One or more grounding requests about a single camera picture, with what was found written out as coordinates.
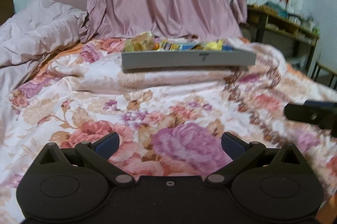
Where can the dark wooden shelf unit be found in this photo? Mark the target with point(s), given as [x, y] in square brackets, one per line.
[264, 19]

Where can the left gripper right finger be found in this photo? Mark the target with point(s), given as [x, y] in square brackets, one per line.
[242, 155]

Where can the wooden headboard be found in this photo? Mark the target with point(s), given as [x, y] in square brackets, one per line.
[6, 10]

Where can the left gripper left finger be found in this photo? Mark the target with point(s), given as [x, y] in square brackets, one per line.
[95, 156]

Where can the pale pink duvet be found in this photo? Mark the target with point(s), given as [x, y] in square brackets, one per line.
[32, 35]

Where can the floral quilt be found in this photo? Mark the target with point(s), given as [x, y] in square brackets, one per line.
[169, 122]

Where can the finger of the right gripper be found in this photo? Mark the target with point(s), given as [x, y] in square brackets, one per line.
[314, 103]
[324, 118]

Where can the grey cardboard box tray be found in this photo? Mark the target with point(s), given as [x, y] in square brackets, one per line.
[145, 60]

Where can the blue yellow cartoon bag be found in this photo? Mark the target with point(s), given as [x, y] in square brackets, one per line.
[217, 45]

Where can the orange yellow snack packet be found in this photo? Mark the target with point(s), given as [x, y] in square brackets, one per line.
[142, 42]

